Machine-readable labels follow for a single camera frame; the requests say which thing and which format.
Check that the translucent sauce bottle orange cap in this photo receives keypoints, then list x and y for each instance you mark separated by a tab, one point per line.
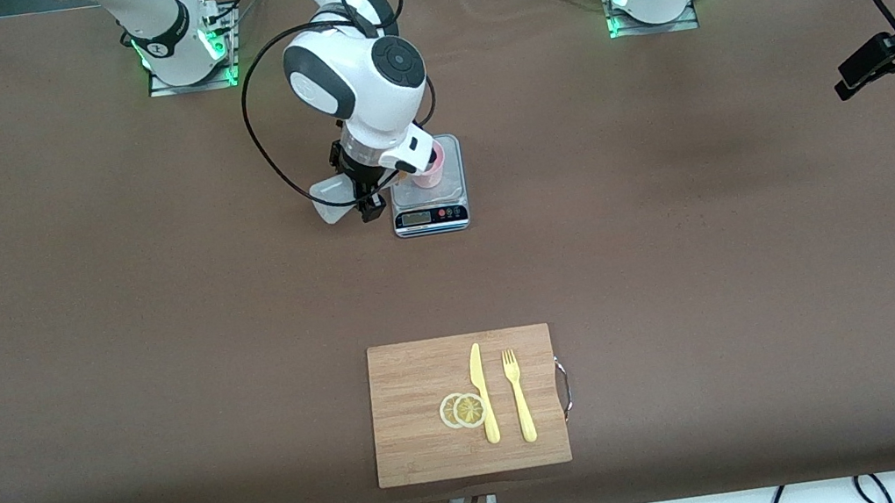
334	202

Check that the pink paper cup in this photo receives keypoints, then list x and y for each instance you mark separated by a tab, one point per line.
433	175

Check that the yellow plastic fork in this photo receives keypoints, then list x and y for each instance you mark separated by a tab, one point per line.
523	409

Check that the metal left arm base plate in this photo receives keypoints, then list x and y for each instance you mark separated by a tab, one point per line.
680	25

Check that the lemon slice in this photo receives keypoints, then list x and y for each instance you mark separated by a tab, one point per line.
445	412
469	411

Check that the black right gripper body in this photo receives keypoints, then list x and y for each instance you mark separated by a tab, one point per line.
353	167

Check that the yellow plastic knife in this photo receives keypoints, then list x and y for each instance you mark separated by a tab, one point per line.
486	405

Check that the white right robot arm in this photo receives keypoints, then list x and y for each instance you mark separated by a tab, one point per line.
362	95

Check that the wooden cutting board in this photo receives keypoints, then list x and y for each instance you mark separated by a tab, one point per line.
405	382

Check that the silver digital kitchen scale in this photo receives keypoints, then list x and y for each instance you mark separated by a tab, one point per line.
431	217

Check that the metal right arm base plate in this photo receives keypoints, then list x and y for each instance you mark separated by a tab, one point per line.
192	86

